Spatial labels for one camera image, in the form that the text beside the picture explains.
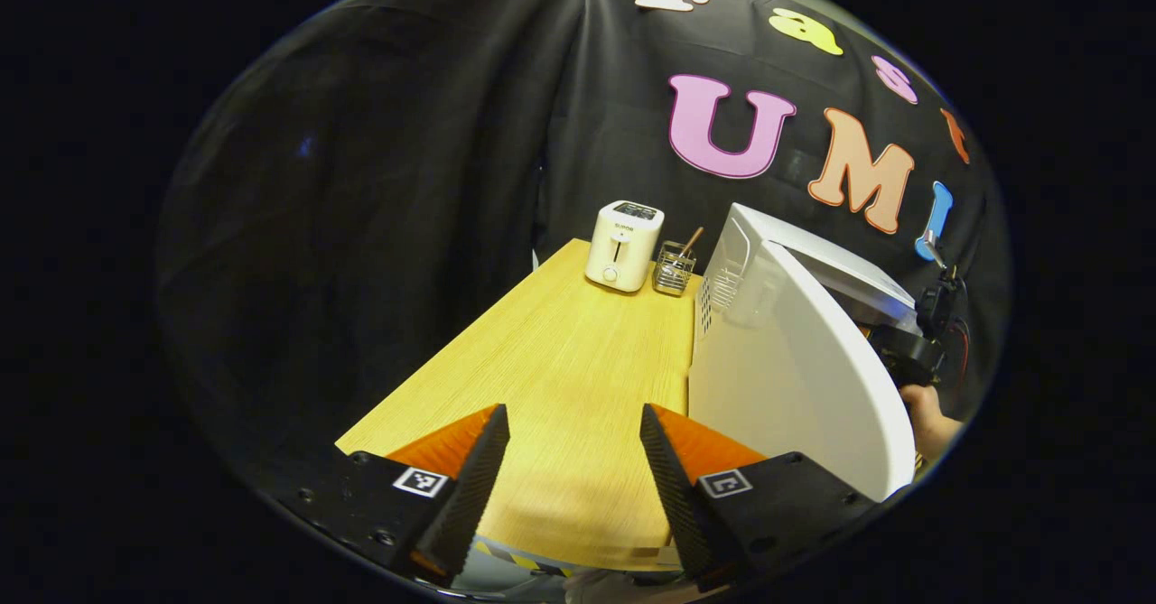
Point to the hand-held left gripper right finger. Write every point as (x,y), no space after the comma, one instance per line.
(682,496)

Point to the white microwave oven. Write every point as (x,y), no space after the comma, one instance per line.
(795,378)

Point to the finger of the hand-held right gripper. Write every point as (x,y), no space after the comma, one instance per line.
(867,331)

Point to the yellow black hazard tape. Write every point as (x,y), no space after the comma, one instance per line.
(524,561)

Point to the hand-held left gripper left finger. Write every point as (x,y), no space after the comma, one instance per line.
(465,496)

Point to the black backdrop cloth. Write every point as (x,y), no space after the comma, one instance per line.
(406,180)

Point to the white toaster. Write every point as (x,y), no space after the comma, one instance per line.
(623,247)

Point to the wooden stick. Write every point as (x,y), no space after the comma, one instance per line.
(691,243)

